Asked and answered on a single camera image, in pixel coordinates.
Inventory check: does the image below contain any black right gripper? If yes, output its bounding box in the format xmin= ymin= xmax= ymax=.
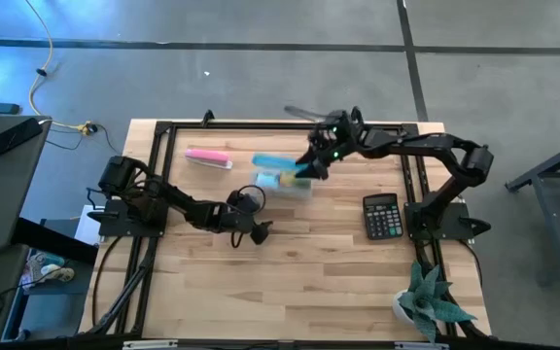
xmin=297 ymin=111 xmax=362 ymax=180

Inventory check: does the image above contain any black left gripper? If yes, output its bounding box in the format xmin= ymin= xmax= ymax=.
xmin=214 ymin=201 xmax=274 ymax=246

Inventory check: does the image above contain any clear pencil box blue lid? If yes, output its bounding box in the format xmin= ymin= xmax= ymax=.
xmin=251 ymin=154 xmax=313 ymax=200

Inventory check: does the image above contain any blue sticky note pad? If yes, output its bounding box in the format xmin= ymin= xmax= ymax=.
xmin=255 ymin=172 xmax=280 ymax=189

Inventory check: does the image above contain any black desk calculator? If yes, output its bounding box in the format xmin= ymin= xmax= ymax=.
xmin=362 ymin=192 xmax=404 ymax=241

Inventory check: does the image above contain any pink white stapler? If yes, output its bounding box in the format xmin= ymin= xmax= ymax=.
xmin=184 ymin=148 xmax=234 ymax=171

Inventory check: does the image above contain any white plant pot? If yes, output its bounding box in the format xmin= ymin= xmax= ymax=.
xmin=391 ymin=290 xmax=415 ymax=326

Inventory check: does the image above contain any green succulent plant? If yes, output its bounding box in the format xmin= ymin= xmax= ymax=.
xmin=396 ymin=261 xmax=478 ymax=344

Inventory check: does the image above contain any white paper sheet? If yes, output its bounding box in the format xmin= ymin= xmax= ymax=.
xmin=74 ymin=204 xmax=104 ymax=246

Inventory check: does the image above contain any dark grey metal cart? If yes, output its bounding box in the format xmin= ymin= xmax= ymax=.
xmin=505 ymin=134 xmax=560 ymax=288

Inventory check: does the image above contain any black smartphone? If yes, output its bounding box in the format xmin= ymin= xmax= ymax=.
xmin=0 ymin=117 xmax=44 ymax=156

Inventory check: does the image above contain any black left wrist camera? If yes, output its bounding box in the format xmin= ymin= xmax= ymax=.
xmin=226 ymin=190 xmax=262 ymax=215

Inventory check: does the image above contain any black table frame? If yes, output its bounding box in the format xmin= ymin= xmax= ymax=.
xmin=80 ymin=105 xmax=493 ymax=344

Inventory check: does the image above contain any white metal bracket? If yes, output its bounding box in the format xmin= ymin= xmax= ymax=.
xmin=122 ymin=339 xmax=178 ymax=350

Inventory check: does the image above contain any yellow floor cable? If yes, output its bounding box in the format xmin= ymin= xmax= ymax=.
xmin=23 ymin=0 xmax=97 ymax=136

